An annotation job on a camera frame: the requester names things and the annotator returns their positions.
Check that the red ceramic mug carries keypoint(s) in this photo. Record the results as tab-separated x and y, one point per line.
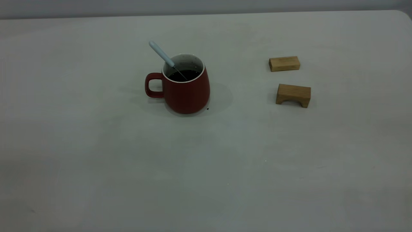
188	96

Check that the dark coffee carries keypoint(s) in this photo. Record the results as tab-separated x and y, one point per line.
190	74

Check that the arched wooden block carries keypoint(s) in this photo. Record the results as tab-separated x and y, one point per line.
294	91

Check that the flat rectangular wooden block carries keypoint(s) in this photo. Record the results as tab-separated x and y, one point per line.
285	63

